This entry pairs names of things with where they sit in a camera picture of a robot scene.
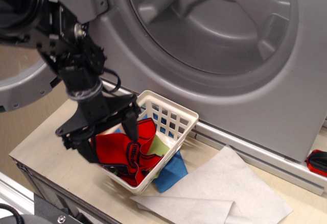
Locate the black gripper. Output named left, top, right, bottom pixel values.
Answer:
left=56, top=93, right=141, bottom=163

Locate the red cloth with dark trim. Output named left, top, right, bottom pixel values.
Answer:
left=91, top=118, right=163, bottom=187

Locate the light green cloth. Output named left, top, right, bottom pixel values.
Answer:
left=146, top=134, right=171, bottom=179

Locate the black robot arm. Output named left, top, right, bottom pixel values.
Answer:
left=1, top=0, right=141, bottom=165

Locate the white plastic laundry basket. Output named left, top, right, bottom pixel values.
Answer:
left=90, top=90, right=199, bottom=195

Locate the blue cloth under basket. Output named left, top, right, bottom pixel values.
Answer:
left=114, top=122, right=188, bottom=193

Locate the grey round washer door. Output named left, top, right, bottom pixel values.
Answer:
left=1, top=59, right=61, bottom=113

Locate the grey felt cloth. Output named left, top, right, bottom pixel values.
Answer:
left=131, top=146, right=292, bottom=223

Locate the red and black tool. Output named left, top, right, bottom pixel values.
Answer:
left=306, top=150, right=326, bottom=177

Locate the black metal bracket with bolt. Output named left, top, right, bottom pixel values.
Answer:
left=34, top=194, right=91, bottom=224

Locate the aluminium table frame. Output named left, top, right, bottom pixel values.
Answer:
left=14, top=158, right=122, bottom=223

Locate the black cable bottom left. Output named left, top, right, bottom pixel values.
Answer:
left=0, top=203, right=25, bottom=224

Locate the aluminium profile rail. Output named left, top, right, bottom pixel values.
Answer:
left=101, top=80, right=327, bottom=196

